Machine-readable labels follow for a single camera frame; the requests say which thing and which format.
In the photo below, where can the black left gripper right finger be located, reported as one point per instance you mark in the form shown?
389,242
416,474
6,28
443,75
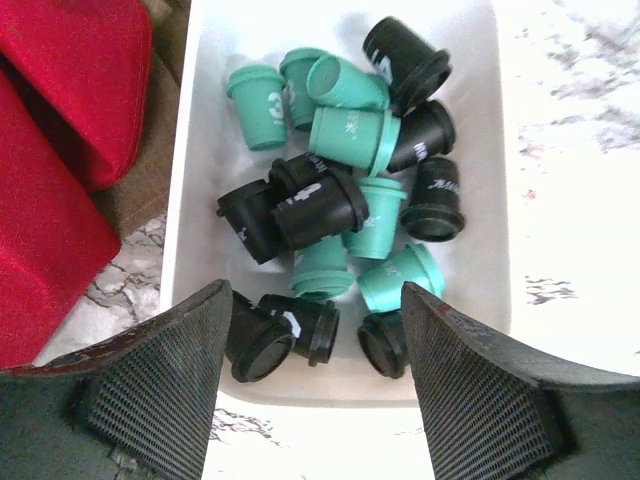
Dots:
495,408

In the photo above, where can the black coffee capsule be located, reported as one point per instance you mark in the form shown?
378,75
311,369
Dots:
412,69
382,339
328,207
425,132
257,342
247,209
434,213
287,177
314,324

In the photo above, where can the red cloth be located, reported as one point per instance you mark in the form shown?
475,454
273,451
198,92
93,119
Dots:
74,77

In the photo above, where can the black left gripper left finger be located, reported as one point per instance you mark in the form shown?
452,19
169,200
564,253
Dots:
138,405

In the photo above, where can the brown cloth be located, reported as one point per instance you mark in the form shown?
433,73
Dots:
142,194

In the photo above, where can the white plastic storage basket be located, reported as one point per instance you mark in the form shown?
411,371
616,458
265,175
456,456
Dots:
211,159

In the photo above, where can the green coffee capsule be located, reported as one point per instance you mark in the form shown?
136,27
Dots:
334,81
361,139
375,240
295,67
381,286
256,92
320,271

